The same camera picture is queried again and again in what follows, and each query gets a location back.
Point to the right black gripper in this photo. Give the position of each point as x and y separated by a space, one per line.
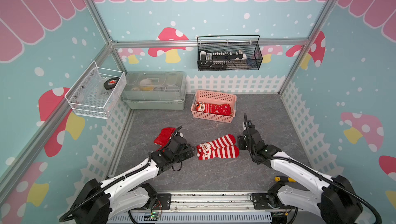
240 139

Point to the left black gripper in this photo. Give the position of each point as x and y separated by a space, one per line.
189 151

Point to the red white striped sock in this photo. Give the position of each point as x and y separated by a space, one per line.
230 152

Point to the red sock white lettering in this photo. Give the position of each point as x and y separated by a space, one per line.
216 109

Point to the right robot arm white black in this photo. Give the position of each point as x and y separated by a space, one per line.
331 198

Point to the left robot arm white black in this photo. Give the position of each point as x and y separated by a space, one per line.
123 187

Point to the plain red sock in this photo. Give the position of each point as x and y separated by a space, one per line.
164 136

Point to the clear lidded storage box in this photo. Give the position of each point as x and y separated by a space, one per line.
155 90

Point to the pink plastic basket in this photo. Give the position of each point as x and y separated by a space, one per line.
215 98

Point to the black red tape measure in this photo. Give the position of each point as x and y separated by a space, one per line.
111 83

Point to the white black remote in basket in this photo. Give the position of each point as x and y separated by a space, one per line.
221 60

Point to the yellow handled screwdriver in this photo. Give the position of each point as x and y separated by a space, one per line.
284 179

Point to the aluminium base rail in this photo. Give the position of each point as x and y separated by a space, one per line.
207 208

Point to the white wire wall basket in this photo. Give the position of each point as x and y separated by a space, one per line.
88 97

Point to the black wire mesh wall basket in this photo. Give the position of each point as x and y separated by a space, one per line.
248 44

